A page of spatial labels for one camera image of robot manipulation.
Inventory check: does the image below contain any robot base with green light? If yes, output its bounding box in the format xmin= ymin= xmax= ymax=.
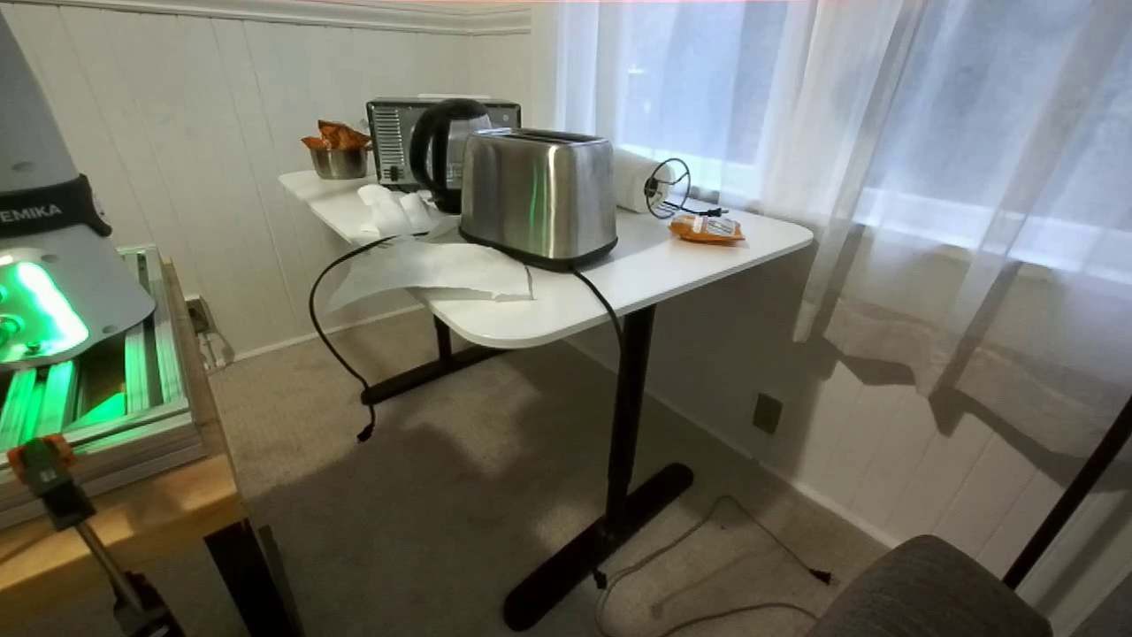
xmin=0 ymin=19 xmax=156 ymax=445

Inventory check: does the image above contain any stainless steel toaster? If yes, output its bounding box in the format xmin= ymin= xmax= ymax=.
xmin=460 ymin=131 xmax=621 ymax=268

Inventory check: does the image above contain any orange snack packet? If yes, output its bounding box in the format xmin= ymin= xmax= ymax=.
xmin=670 ymin=217 xmax=745 ymax=243

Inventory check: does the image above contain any white paper sheet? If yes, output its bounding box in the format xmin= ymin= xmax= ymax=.
xmin=331 ymin=241 xmax=530 ymax=308

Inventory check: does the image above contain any crumpled white cloth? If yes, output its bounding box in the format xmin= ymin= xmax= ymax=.
xmin=358 ymin=183 xmax=438 ymax=236

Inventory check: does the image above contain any black electric kettle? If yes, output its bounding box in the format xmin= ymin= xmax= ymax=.
xmin=410 ymin=100 xmax=489 ymax=211

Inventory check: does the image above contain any black framed appliance behind kettle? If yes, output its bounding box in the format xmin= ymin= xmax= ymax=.
xmin=366 ymin=100 xmax=525 ymax=191

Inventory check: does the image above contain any metal bowl with snacks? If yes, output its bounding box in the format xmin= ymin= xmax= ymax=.
xmin=304 ymin=121 xmax=367 ymax=182

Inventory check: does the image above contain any white sheer curtain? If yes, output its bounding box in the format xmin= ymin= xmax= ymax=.
xmin=534 ymin=0 xmax=1132 ymax=453

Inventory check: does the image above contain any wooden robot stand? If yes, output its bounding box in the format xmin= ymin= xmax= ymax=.
xmin=0 ymin=256 xmax=300 ymax=637

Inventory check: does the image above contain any grey upholstered chair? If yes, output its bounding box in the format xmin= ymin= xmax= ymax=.
xmin=806 ymin=536 xmax=1055 ymax=637

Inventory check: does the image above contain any black tripod leg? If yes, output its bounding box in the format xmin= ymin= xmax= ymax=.
xmin=1003 ymin=401 xmax=1132 ymax=591

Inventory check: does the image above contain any orange black clamp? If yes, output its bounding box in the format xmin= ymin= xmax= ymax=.
xmin=9 ymin=435 xmax=185 ymax=637

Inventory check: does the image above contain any black table leg frame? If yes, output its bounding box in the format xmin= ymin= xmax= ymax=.
xmin=360 ymin=308 xmax=693 ymax=630

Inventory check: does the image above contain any black toaster power cord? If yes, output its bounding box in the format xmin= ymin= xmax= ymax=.
xmin=304 ymin=234 xmax=626 ymax=445

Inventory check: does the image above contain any wall power outlet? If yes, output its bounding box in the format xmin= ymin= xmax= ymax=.
xmin=755 ymin=394 xmax=782 ymax=435

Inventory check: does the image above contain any black floor cable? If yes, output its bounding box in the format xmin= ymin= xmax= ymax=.
xmin=590 ymin=492 xmax=834 ymax=637

